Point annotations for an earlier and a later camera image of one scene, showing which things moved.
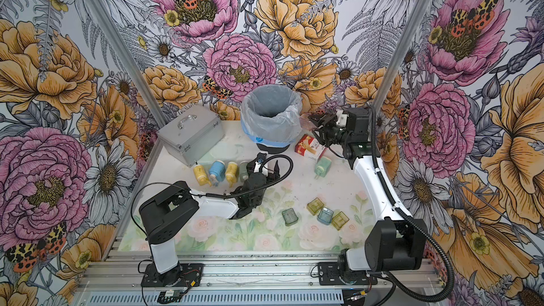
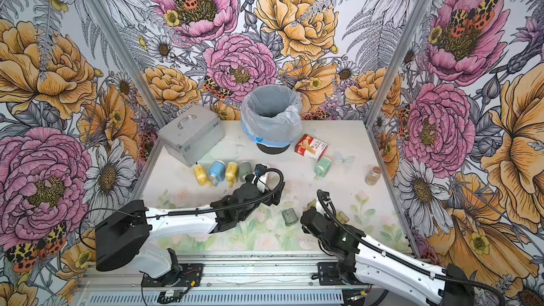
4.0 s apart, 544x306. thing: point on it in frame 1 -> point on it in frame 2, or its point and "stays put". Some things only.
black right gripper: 327,120 -> 305,230
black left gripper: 274,177 -> 268,200
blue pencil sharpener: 217,171 stays put
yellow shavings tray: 339,220 stays put
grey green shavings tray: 290,217 stays put
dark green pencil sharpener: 243,171 stays put
